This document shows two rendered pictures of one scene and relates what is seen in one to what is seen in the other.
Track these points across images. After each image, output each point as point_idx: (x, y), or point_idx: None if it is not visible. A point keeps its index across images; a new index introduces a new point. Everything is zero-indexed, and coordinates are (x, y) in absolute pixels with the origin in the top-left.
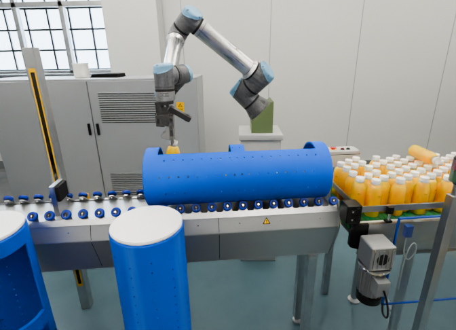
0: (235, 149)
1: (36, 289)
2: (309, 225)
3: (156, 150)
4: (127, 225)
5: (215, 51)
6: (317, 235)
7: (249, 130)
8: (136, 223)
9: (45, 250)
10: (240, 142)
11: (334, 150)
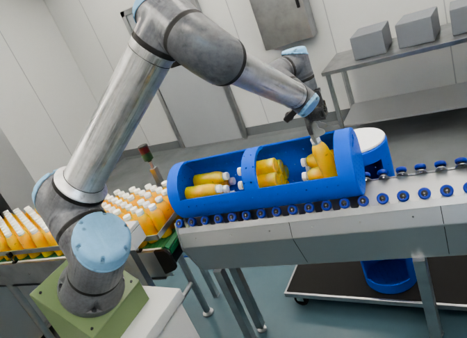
0: (256, 147)
1: None
2: None
3: (336, 131)
4: (369, 135)
5: (142, 117)
6: None
7: (132, 325)
8: (363, 138)
9: None
10: (181, 304)
11: (127, 224)
